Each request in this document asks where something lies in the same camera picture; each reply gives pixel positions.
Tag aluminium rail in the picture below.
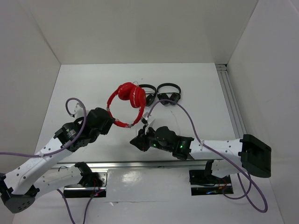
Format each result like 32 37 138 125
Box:
215 64 247 138
51 159 211 170

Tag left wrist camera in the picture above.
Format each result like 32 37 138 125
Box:
71 103 84 119

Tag left black headphones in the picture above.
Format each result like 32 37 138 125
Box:
139 84 157 107

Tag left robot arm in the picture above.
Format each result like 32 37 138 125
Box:
0 108 114 214

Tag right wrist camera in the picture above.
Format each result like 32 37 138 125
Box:
141 112 155 134

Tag black headphones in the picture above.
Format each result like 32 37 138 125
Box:
157 83 181 105
139 84 157 107

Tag right black headphones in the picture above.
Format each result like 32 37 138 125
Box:
157 83 181 105

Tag right side aluminium rail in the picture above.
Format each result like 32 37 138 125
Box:
215 64 247 138

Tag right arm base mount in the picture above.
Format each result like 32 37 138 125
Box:
189 165 234 196

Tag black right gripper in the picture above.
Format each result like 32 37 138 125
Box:
129 125 173 152

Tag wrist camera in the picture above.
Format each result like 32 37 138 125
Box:
71 103 84 119
141 112 155 134

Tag white headphone cable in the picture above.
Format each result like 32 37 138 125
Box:
132 80 182 133

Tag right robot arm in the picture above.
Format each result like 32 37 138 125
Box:
130 126 271 183

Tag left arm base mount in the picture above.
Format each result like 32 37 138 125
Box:
63 162 108 198

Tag front aluminium rail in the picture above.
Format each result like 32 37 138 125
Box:
51 159 211 170

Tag red over-ear headphones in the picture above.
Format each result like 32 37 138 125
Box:
107 82 146 128

